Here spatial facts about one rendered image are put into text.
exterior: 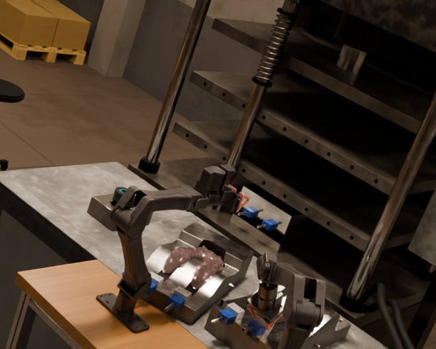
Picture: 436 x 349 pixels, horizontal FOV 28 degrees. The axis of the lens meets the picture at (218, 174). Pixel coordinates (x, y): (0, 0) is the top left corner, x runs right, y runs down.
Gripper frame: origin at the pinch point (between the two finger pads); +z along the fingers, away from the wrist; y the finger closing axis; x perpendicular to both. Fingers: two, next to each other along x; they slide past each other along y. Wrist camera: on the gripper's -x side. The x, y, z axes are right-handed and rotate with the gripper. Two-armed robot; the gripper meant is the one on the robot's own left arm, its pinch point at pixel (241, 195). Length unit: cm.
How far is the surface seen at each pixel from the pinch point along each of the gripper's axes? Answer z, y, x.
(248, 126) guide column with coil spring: 58, 50, -3
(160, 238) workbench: 13, 36, 39
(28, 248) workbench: -20, 69, 59
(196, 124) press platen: 71, 87, 13
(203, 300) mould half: -10.7, -9.1, 34.2
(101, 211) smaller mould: -5, 53, 35
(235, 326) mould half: -14.0, -26.3, 32.2
